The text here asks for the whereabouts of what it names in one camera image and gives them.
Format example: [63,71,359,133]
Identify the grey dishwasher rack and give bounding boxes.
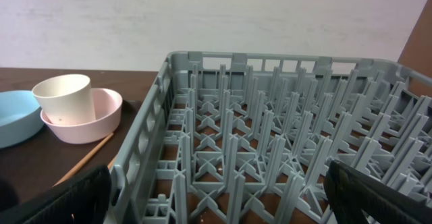
[105,52,431,223]

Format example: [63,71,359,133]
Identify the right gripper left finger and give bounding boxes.
[1,165,111,224]

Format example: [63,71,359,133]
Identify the cream plastic cup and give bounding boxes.
[32,74,96,125]

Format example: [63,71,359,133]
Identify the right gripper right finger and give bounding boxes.
[323,161,431,224]

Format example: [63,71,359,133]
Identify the pink bowl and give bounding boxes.
[40,88,123,144]

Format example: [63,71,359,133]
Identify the left wooden chopstick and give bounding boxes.
[55,133,114,186]

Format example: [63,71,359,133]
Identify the brown serving tray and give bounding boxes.
[1,101,142,203]

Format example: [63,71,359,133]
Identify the light blue bowl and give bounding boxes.
[1,90,44,148]

